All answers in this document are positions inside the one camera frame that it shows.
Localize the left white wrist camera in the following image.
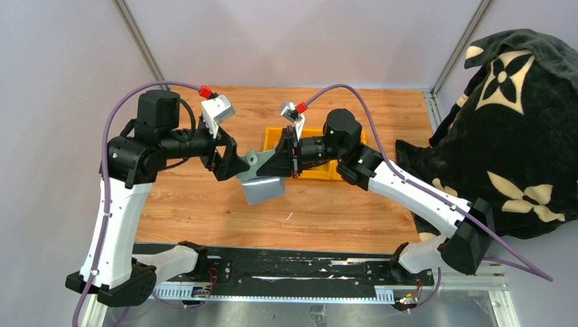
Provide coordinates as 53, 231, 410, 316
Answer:
200, 95, 235, 139

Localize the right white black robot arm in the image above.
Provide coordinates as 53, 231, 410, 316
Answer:
250, 108, 493, 285

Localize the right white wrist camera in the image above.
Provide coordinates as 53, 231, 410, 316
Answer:
279, 101, 305, 139

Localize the black floral blanket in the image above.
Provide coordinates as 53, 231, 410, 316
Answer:
395, 29, 577, 239

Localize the right yellow plastic bin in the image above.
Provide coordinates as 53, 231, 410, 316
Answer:
331, 130, 367, 181

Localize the green leather card holder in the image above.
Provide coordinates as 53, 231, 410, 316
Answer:
235, 149, 285, 205

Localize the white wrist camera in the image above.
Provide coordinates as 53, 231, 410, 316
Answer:
200, 95, 235, 139
279, 101, 305, 139

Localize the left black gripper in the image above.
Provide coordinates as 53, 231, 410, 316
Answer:
162, 116, 250, 179

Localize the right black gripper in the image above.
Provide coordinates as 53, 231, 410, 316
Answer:
257, 126, 345, 180

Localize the middle yellow plastic bin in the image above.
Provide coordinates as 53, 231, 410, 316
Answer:
299, 128, 336, 181

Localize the aluminium frame rail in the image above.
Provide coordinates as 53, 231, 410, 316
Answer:
81, 252, 522, 327

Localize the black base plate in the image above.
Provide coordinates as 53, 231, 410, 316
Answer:
164, 245, 436, 299

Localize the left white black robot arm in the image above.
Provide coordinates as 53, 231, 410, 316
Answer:
65, 90, 249, 307

